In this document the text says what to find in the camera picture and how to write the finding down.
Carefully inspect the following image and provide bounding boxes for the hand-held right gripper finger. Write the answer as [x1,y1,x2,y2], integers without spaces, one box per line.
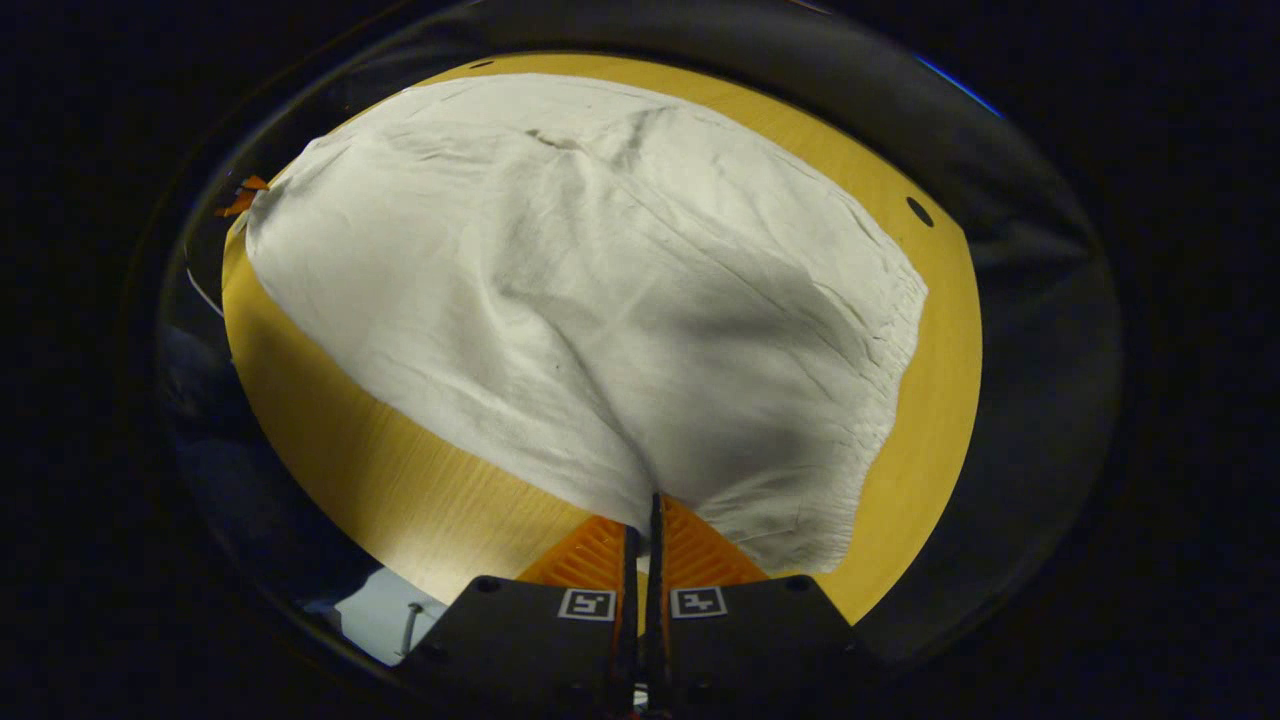
[648,492,881,716]
[400,495,641,716]

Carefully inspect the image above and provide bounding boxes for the white jeans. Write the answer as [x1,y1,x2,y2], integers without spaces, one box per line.
[243,72,931,578]

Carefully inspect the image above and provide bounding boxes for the black backdrop cloth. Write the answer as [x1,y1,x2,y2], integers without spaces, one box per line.
[150,0,1126,666]

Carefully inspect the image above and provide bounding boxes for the thin white cable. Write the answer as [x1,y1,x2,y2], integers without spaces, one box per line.
[184,264,227,322]

